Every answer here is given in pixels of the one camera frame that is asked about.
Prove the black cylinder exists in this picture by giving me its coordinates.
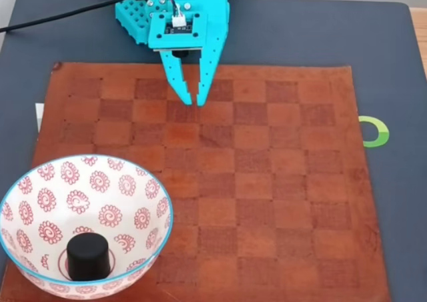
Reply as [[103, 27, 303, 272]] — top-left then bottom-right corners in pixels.
[[66, 232, 111, 281]]

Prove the white bowl red flower pattern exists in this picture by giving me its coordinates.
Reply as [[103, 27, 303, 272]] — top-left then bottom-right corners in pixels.
[[0, 154, 174, 299]]

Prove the brown chessboard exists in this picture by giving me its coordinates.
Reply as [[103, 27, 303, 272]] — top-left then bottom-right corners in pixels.
[[31, 61, 391, 302]]

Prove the white paper piece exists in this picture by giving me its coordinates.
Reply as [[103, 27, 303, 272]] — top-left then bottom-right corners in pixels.
[[35, 103, 45, 133]]

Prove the dark grey desk mat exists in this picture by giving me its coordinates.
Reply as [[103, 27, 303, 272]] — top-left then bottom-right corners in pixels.
[[0, 0, 427, 302]]

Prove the thin camera wire white plug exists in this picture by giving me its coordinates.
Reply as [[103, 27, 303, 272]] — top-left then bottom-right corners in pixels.
[[158, 0, 186, 28]]

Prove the turquoise camera mount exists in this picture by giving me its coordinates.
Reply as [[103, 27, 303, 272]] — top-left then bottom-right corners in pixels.
[[147, 11, 208, 60]]

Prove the black cable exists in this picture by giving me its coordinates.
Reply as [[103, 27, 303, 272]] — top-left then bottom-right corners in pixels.
[[0, 0, 141, 33]]

